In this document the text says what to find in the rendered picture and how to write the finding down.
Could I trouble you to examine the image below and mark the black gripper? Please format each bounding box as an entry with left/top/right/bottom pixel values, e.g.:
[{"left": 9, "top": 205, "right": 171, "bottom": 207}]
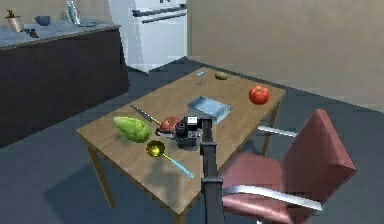
[{"left": 155, "top": 121, "right": 190, "bottom": 145}]

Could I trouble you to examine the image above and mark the red apple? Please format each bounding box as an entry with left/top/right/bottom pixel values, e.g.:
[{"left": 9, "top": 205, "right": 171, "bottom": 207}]
[{"left": 159, "top": 116, "right": 181, "bottom": 133}]

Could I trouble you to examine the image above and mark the wooden table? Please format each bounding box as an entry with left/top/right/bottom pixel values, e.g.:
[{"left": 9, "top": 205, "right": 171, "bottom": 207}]
[{"left": 75, "top": 66, "right": 287, "bottom": 224}]

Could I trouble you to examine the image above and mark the green lettuce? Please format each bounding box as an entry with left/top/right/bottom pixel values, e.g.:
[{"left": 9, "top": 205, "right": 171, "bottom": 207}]
[{"left": 112, "top": 116, "right": 152, "bottom": 144}]

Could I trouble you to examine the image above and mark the blue grey book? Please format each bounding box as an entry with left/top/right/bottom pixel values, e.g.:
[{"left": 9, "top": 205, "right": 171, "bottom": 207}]
[{"left": 186, "top": 95, "right": 232, "bottom": 125}]

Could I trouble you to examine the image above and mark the white fridge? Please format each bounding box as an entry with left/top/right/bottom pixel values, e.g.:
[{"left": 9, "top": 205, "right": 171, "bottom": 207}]
[{"left": 107, "top": 0, "right": 188, "bottom": 74}]

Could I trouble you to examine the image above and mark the red tomato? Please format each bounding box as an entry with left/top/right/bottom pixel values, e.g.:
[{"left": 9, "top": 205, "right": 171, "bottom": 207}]
[{"left": 248, "top": 85, "right": 271, "bottom": 106}]

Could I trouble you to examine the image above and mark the dark kitchen counter cabinet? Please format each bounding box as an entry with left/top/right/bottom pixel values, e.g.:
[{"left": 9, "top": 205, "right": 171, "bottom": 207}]
[{"left": 0, "top": 18, "right": 131, "bottom": 150}]

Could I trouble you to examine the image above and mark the red armchair with metal armrests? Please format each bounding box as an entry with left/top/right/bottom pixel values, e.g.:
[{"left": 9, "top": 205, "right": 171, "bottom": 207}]
[{"left": 218, "top": 108, "right": 357, "bottom": 224}]

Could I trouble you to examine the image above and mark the clear glass bottle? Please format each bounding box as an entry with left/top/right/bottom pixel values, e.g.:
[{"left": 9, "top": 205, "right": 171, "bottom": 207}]
[{"left": 65, "top": 0, "right": 82, "bottom": 26}]

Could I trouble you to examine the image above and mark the blue bowl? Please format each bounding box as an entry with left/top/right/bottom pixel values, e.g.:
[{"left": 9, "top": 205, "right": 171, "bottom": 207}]
[{"left": 34, "top": 15, "right": 51, "bottom": 27}]

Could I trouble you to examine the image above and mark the beige bottle with gold top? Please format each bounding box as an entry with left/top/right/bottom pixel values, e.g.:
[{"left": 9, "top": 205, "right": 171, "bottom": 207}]
[{"left": 4, "top": 9, "right": 25, "bottom": 33}]

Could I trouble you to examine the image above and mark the gold ladle with blue handle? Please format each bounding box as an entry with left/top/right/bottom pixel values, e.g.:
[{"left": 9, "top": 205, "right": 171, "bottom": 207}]
[{"left": 145, "top": 140, "right": 195, "bottom": 180}]

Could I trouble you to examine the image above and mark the knife with yellow handle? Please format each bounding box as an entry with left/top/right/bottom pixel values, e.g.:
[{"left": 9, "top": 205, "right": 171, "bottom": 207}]
[{"left": 129, "top": 104, "right": 162, "bottom": 126}]

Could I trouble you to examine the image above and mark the dark fridge handle bar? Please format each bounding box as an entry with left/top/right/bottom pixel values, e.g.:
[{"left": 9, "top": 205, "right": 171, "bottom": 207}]
[
  {"left": 141, "top": 12, "right": 188, "bottom": 25},
  {"left": 132, "top": 4, "right": 187, "bottom": 18}
]

